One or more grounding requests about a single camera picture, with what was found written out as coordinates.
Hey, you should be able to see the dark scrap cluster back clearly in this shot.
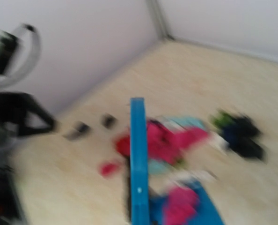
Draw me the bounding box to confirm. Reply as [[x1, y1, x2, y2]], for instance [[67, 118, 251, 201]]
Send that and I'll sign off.
[[210, 110, 265, 161]]

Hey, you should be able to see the dark blue scrap left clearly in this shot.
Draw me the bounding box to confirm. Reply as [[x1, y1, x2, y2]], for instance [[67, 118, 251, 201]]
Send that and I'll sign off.
[[62, 121, 92, 141]]

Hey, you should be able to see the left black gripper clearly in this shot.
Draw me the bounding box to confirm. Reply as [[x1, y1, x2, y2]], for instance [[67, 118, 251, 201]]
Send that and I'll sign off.
[[0, 92, 57, 141]]

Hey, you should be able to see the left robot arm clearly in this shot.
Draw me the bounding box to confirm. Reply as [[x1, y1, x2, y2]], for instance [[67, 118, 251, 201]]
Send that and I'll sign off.
[[0, 92, 57, 225]]

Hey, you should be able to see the blue hand brush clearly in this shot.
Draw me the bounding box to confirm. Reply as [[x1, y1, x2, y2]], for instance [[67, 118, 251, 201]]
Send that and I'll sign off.
[[128, 97, 151, 225]]

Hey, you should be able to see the small black scrap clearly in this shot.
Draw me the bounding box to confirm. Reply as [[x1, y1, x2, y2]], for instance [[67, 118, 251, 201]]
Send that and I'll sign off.
[[101, 114, 117, 129]]

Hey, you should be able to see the small pink paper scrap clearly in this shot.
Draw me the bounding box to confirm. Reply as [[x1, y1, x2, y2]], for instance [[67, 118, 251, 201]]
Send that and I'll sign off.
[[98, 160, 123, 178]]

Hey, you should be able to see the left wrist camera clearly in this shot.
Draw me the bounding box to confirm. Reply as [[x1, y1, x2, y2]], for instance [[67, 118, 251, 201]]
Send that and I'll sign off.
[[0, 23, 41, 89]]

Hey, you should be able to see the blue plastic dustpan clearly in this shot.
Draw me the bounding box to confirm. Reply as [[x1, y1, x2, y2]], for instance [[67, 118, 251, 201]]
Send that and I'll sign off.
[[150, 179, 224, 225]]

